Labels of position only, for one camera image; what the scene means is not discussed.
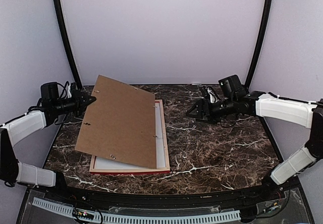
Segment left black corner post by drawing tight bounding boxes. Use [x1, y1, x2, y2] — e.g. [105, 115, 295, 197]
[53, 0, 83, 89]

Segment red wooden picture frame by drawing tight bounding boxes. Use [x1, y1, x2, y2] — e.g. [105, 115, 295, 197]
[89, 99, 170, 175]

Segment right black corner post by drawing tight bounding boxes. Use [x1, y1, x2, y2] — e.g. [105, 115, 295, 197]
[244, 0, 272, 88]

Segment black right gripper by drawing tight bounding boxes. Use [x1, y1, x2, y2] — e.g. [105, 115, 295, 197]
[186, 96, 237, 124]

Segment white slotted cable duct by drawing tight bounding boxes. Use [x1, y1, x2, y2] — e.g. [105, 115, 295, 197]
[32, 197, 241, 223]

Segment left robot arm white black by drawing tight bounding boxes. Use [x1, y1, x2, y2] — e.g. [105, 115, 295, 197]
[1, 82, 96, 202]

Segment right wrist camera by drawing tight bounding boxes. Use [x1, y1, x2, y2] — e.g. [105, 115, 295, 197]
[200, 86, 220, 103]

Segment red forest photo print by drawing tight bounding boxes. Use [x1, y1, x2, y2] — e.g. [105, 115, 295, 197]
[81, 97, 170, 175]

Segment brown cardboard backing board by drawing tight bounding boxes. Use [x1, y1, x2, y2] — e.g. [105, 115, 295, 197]
[75, 75, 156, 169]

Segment black corner post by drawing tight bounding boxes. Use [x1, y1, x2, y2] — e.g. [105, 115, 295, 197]
[53, 0, 83, 89]
[244, 0, 272, 88]

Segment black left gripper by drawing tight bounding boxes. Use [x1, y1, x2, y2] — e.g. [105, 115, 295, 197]
[53, 89, 96, 118]

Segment black front rail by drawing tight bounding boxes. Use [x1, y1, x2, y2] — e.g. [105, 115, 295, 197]
[21, 173, 300, 210]

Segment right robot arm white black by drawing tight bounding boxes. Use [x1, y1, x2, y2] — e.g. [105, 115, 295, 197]
[186, 75, 322, 201]

